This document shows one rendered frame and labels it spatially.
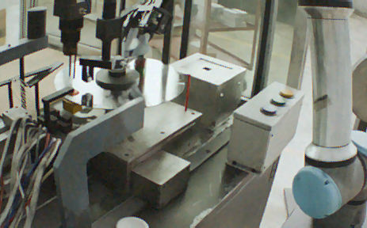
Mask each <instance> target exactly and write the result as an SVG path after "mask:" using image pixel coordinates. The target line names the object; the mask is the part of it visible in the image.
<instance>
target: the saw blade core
mask: <svg viewBox="0 0 367 228"><path fill-rule="evenodd" d="M129 64H131V68H132V69H134V70H136V71H138V73H139V74H140V79H139V81H138V82H137V83H136V84H135V85H130V86H125V87H119V88H111V87H107V86H103V85H100V84H98V83H97V82H96V81H95V74H96V73H97V72H98V71H99V70H102V69H98V68H94V81H92V82H90V83H84V82H82V81H81V70H82V67H81V66H79V65H78V61H77V62H76V68H75V79H73V74H74V64H73V63H72V64H71V76H69V66H66V67H64V68H63V69H62V70H60V71H59V73H58V74H57V75H56V76H55V79H54V86H55V90H56V91H59V90H60V89H62V88H64V87H66V86H72V87H74V88H75V89H76V90H78V91H80V94H79V95H77V96H74V97H71V96H69V95H66V96H64V98H66V99H71V100H70V101H71V102H73V103H75V104H79V105H81V106H85V107H88V108H94V107H95V105H96V107H95V108H96V109H103V110H113V107H114V110H115V109H117V108H119V107H121V105H124V104H126V103H128V102H129V101H132V100H135V99H137V98H139V97H142V98H144V99H145V108H147V107H151V106H156V105H160V104H163V103H166V102H168V101H171V100H173V99H174V98H175V97H177V96H178V95H179V94H180V93H181V92H182V90H183V89H184V87H185V85H179V84H178V83H179V82H180V83H181V84H185V81H184V78H183V77H182V75H181V74H180V73H179V72H178V71H177V70H175V69H174V68H172V67H170V66H168V64H166V63H162V62H157V61H154V60H152V59H146V58H142V57H136V59H134V60H133V61H131V62H130V63H129ZM178 87H179V88H178ZM80 101H81V102H80Z"/></svg>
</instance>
